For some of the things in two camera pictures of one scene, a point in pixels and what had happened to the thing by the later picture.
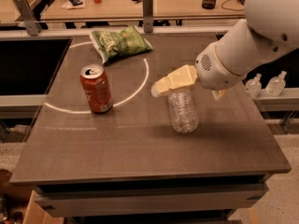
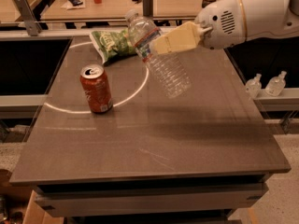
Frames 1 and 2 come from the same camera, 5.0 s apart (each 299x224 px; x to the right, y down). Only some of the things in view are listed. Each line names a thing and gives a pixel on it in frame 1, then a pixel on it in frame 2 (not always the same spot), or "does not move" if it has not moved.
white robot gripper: [211, 69] to [220, 23]
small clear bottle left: [253, 87] does not move
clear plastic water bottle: [183, 110] to [166, 71]
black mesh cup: [208, 1] does not move
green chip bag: [117, 44] does not move
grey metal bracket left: [30, 20] does not move
